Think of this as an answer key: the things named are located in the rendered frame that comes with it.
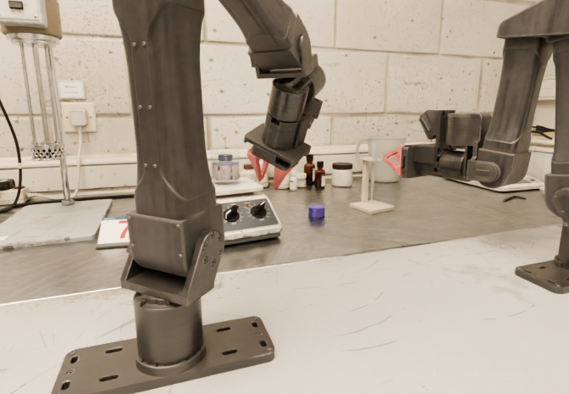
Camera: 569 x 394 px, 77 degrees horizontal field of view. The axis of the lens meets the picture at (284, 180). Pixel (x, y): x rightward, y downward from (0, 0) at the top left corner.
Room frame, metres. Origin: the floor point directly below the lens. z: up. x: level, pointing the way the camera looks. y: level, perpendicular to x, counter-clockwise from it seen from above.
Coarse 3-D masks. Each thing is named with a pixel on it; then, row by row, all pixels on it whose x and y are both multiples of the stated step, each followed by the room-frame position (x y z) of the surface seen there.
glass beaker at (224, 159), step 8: (216, 152) 0.74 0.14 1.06; (224, 152) 0.74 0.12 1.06; (232, 152) 0.74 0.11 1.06; (216, 160) 0.74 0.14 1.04; (224, 160) 0.74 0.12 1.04; (232, 160) 0.74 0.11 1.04; (216, 168) 0.74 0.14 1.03; (224, 168) 0.74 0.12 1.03; (232, 168) 0.74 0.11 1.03; (216, 176) 0.74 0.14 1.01; (224, 176) 0.74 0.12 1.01; (232, 176) 0.74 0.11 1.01; (216, 184) 0.74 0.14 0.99; (224, 184) 0.74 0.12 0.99; (232, 184) 0.74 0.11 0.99
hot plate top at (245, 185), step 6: (240, 180) 0.80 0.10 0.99; (246, 180) 0.80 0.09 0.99; (252, 180) 0.80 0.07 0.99; (216, 186) 0.74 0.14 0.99; (222, 186) 0.74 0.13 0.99; (228, 186) 0.74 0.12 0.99; (234, 186) 0.74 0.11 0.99; (240, 186) 0.74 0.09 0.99; (246, 186) 0.74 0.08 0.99; (252, 186) 0.74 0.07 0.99; (258, 186) 0.74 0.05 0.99; (216, 192) 0.69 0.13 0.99; (222, 192) 0.70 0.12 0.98; (228, 192) 0.70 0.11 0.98; (234, 192) 0.71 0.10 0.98; (240, 192) 0.71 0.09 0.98
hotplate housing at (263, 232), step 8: (248, 192) 0.74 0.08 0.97; (256, 192) 0.76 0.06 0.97; (216, 200) 0.69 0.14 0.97; (224, 200) 0.70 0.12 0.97; (232, 200) 0.70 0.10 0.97; (240, 200) 0.70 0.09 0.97; (272, 208) 0.70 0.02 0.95; (280, 224) 0.68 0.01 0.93; (224, 232) 0.62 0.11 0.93; (232, 232) 0.63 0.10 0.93; (240, 232) 0.63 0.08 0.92; (248, 232) 0.64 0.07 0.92; (256, 232) 0.65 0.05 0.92; (264, 232) 0.65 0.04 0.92; (272, 232) 0.66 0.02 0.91; (224, 240) 0.62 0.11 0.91; (232, 240) 0.63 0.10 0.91; (240, 240) 0.64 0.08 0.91; (248, 240) 0.64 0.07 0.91; (256, 240) 0.65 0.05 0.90
